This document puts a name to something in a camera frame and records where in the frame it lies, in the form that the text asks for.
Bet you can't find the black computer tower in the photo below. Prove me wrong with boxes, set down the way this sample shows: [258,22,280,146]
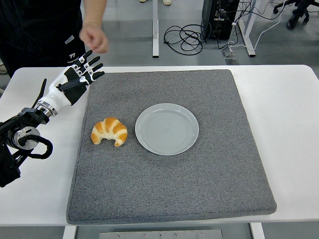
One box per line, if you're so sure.
[201,0,240,41]

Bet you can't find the person's hand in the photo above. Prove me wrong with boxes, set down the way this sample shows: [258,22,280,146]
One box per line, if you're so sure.
[79,21,110,54]

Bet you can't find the white desk leg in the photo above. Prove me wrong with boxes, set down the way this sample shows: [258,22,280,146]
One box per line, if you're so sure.
[238,0,257,58]
[151,0,160,59]

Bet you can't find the person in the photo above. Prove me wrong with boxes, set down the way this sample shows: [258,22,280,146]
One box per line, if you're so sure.
[139,0,172,6]
[0,0,87,78]

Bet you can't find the white table leg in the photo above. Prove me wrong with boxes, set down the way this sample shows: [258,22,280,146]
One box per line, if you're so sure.
[62,225,77,239]
[250,222,265,239]

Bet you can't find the golden croissant bread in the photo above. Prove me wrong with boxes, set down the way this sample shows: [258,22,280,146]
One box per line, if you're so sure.
[90,117,128,147]

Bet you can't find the grey fabric mat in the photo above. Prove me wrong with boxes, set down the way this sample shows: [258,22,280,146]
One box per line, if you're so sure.
[66,69,277,225]

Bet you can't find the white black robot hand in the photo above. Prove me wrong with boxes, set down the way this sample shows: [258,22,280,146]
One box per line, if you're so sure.
[39,49,105,113]

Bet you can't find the grey metal plate with screws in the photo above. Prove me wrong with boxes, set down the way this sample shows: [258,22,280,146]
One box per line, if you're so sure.
[99,229,224,239]

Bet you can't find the black office chair base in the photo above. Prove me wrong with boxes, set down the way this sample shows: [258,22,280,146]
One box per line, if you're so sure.
[273,0,319,30]

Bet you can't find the grey round plate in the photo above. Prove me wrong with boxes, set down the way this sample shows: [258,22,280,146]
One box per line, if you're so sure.
[135,103,200,156]

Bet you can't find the grey floor socket box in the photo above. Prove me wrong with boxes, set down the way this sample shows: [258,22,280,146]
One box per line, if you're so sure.
[221,47,240,66]

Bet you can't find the coiled black floor cable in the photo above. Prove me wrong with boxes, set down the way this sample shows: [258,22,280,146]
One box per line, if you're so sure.
[163,23,209,55]

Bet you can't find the white cable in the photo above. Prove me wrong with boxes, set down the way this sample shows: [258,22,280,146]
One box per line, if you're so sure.
[228,0,289,50]

